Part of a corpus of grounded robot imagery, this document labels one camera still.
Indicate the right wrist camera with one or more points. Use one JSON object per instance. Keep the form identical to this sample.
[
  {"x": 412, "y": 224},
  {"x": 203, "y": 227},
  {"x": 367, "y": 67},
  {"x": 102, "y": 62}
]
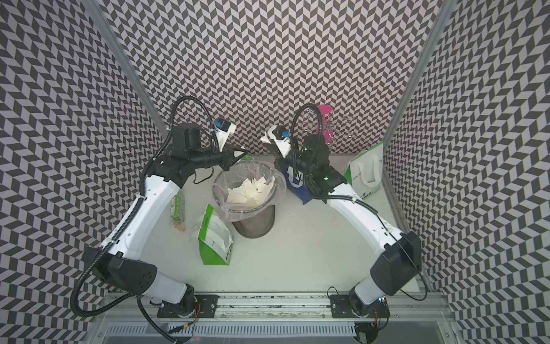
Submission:
[{"x": 283, "y": 145}]

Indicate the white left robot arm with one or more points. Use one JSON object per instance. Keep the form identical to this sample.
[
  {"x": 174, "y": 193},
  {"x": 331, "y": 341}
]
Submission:
[{"x": 117, "y": 261}]

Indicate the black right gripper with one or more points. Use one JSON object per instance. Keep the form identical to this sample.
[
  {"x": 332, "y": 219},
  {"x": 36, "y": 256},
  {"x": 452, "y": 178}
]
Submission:
[{"x": 281, "y": 163}]

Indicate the mesh waste bin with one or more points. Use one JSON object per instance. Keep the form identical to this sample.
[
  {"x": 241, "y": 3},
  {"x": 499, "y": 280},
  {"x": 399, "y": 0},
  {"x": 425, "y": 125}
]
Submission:
[{"x": 259, "y": 225}]

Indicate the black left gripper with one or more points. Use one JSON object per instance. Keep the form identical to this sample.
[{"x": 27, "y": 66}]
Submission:
[{"x": 229, "y": 158}]

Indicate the green white bag front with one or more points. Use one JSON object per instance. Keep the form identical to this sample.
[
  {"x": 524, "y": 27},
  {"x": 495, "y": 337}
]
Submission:
[{"x": 208, "y": 255}]

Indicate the pink hourglass ornament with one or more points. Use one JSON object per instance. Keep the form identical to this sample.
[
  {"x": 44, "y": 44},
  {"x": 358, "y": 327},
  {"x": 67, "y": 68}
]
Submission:
[{"x": 328, "y": 130}]

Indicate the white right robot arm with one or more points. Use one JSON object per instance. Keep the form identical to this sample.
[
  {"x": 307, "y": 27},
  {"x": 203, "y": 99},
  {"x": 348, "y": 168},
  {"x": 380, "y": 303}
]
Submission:
[{"x": 398, "y": 253}]

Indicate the blue paper bag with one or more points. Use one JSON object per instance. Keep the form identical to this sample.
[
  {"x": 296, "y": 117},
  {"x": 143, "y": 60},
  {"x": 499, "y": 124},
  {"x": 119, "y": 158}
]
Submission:
[{"x": 296, "y": 184}]

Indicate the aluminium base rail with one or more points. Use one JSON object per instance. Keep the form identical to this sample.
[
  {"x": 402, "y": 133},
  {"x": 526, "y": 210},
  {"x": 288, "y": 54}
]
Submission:
[{"x": 239, "y": 316}]

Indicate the green drink carton pack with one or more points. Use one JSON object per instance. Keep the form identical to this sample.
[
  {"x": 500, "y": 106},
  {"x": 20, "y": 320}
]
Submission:
[{"x": 177, "y": 212}]

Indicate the clear plastic bin liner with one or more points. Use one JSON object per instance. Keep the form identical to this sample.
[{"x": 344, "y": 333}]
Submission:
[{"x": 235, "y": 176}]

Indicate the aluminium corner post left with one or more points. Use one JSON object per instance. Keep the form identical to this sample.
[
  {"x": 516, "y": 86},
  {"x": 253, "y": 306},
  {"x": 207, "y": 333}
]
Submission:
[{"x": 96, "y": 14}]

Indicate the pile of receipt scraps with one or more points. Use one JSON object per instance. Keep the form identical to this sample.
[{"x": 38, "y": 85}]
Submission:
[{"x": 251, "y": 193}]

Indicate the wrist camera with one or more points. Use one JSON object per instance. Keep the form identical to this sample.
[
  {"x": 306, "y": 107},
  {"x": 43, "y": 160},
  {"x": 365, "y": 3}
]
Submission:
[
  {"x": 283, "y": 145},
  {"x": 222, "y": 130}
]

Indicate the green white bag right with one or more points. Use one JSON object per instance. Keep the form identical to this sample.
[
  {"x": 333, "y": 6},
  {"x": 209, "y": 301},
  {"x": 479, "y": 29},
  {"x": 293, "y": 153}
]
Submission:
[{"x": 364, "y": 172}]

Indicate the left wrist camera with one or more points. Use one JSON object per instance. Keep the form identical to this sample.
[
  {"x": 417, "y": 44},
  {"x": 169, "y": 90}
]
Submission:
[{"x": 222, "y": 130}]

